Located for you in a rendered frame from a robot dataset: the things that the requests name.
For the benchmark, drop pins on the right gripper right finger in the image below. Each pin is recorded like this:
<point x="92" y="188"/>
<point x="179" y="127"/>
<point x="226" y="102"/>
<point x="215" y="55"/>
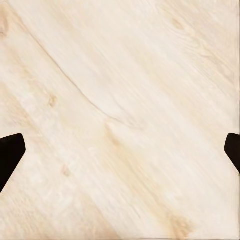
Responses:
<point x="232" y="149"/>

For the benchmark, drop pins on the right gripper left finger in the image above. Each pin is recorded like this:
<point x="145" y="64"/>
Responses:
<point x="12" y="149"/>

